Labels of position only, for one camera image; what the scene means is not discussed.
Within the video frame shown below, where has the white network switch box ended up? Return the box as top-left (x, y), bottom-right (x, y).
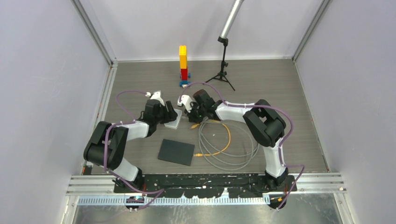
top-left (164, 109), bottom-right (183, 129)

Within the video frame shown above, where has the grey ethernet cable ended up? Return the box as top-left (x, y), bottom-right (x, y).
top-left (182, 116), bottom-right (260, 172)

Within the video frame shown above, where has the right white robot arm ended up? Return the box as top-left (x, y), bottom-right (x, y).
top-left (177, 89), bottom-right (289, 192)

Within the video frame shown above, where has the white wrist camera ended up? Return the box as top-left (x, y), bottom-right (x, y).
top-left (145, 91), bottom-right (165, 106)
top-left (177, 95), bottom-right (193, 113)

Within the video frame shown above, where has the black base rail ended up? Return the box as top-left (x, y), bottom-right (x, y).
top-left (114, 174), bottom-right (297, 209)

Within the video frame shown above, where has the colourful toy block tower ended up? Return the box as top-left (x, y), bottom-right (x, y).
top-left (179, 45), bottom-right (191, 88)

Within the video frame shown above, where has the yellow ethernet cable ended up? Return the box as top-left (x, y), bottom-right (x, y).
top-left (190, 119), bottom-right (232, 158)

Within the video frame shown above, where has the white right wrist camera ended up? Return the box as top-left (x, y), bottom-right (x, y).
top-left (177, 95), bottom-right (193, 113)

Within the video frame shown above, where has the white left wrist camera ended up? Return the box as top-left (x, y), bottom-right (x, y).
top-left (145, 91), bottom-right (165, 106)

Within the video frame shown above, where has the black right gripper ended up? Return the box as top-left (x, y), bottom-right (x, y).
top-left (184, 102), bottom-right (206, 125)

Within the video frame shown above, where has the black tripod with silver pole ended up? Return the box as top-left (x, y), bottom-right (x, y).
top-left (206, 0), bottom-right (244, 91)

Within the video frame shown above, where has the dark grey foam pad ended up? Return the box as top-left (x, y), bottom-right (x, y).
top-left (157, 139), bottom-right (195, 166)

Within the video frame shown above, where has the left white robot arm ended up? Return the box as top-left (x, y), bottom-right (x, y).
top-left (83, 99), bottom-right (177, 193)

